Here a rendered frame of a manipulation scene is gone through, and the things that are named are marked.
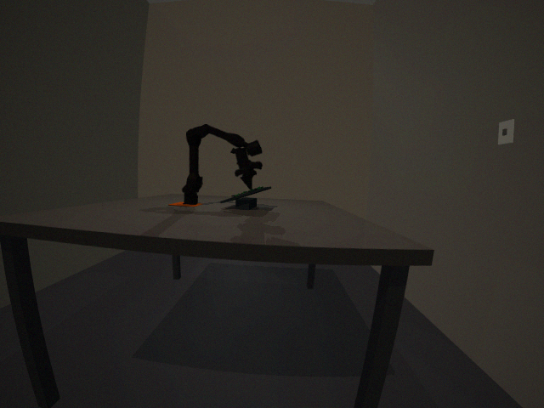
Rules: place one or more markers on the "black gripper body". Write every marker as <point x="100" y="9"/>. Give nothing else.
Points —
<point x="242" y="163"/>

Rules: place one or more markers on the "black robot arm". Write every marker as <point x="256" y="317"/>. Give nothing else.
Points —
<point x="194" y="136"/>

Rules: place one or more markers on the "dark grey switch panel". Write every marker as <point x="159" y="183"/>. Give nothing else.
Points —
<point x="246" y="203"/>

